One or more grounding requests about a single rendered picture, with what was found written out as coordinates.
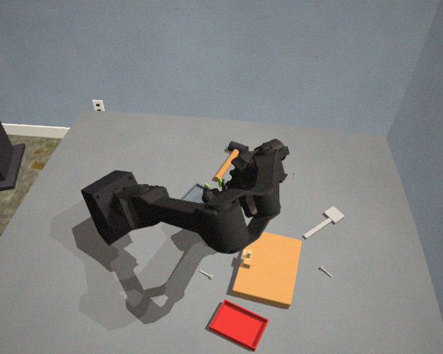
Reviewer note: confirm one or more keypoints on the mallet with wooden handle and black head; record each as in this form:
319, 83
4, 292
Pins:
236, 149

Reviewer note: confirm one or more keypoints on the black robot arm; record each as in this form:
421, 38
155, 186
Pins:
220, 221

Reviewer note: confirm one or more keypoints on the red shallow tray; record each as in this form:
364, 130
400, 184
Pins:
232, 321

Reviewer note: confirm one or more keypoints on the light wooden board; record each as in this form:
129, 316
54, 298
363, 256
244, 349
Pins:
271, 277

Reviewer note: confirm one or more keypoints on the black and green spring clamp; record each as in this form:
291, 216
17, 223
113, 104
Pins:
221, 184

